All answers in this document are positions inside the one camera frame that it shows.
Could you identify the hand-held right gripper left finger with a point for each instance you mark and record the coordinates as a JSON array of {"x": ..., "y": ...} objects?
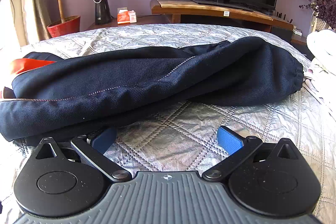
[{"x": 105, "y": 138}]

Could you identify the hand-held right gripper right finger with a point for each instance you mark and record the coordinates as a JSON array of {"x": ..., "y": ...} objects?
[{"x": 229, "y": 140}]

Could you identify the navy jacket with orange panel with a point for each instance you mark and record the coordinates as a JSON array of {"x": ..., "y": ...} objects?
[{"x": 131, "y": 82}]

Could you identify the silver quilted bedspread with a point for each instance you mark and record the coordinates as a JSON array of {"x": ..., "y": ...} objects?
[{"x": 183, "y": 140}]

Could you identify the pink folded garment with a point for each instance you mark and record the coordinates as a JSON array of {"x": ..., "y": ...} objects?
[{"x": 319, "y": 85}]

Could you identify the red glazed plant pot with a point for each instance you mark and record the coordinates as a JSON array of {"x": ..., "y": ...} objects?
[{"x": 64, "y": 27}]

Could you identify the beige folded garment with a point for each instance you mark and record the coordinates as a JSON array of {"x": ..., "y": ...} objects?
[{"x": 324, "y": 65}]

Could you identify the orange and white tissue box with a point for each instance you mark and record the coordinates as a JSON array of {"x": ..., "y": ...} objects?
[{"x": 126, "y": 17}]

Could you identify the small white box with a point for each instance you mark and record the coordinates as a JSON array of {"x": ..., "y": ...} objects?
[{"x": 226, "y": 13}]

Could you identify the black cone-shaped appliance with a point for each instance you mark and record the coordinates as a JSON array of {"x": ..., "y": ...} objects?
[{"x": 102, "y": 10}]

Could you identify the black router with antennas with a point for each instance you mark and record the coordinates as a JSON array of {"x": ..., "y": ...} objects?
[{"x": 281, "y": 15}]

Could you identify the wooden television stand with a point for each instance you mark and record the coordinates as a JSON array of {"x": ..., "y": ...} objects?
[{"x": 183, "y": 7}]

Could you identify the white wicker stand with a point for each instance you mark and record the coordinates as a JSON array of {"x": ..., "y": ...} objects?
[{"x": 319, "y": 23}]

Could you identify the beige curtain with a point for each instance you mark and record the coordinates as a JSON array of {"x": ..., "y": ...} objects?
[{"x": 34, "y": 8}]

